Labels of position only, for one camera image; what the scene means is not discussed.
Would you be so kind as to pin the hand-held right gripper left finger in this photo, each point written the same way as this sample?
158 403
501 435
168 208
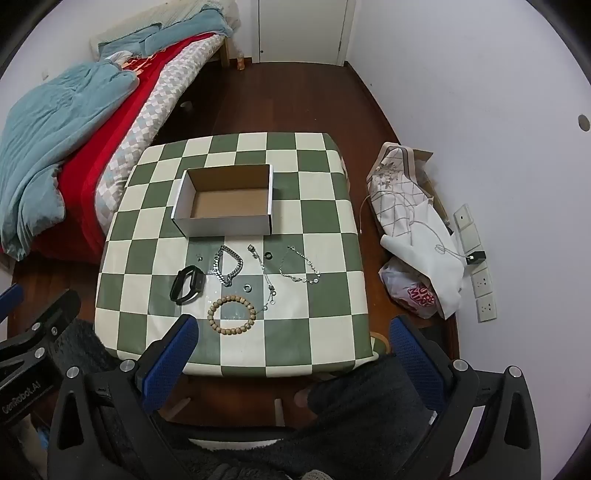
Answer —
171 357

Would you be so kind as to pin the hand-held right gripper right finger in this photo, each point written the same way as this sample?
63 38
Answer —
413 357

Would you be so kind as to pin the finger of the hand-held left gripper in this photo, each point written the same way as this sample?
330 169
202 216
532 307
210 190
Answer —
55 314
9 300

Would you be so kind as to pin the cardboard box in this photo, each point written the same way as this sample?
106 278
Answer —
221 226

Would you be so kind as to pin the white red-printed plastic bag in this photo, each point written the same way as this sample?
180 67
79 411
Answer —
411 290

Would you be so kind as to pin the person's dark fleece pants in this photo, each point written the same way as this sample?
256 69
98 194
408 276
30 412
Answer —
360 410

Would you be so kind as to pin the green checkered tablecloth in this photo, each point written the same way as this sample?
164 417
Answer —
323 323

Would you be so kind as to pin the black charger plug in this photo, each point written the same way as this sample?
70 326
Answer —
475 257

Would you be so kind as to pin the floral fabric bag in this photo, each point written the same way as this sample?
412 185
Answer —
397 184

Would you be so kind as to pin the large light blue blanket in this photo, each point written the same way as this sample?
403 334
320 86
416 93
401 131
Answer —
55 120

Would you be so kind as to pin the bed with red blanket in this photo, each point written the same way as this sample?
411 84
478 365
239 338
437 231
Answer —
120 120

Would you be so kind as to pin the grey checkered bed sheet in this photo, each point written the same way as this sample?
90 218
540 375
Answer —
157 106

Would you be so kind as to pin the cream pillow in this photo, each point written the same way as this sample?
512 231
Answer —
138 23

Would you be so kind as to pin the small amber bottle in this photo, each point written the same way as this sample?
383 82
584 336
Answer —
240 61

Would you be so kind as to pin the folded light blue blanket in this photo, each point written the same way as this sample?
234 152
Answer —
184 32

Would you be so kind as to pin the white door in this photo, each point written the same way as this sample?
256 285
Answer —
300 27

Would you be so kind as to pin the white wall socket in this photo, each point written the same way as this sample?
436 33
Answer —
482 280
487 308
462 218
471 241

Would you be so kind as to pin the round white wall cap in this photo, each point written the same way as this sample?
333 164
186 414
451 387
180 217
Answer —
584 122

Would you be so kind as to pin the wooden bed frame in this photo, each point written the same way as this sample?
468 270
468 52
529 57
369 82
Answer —
225 53

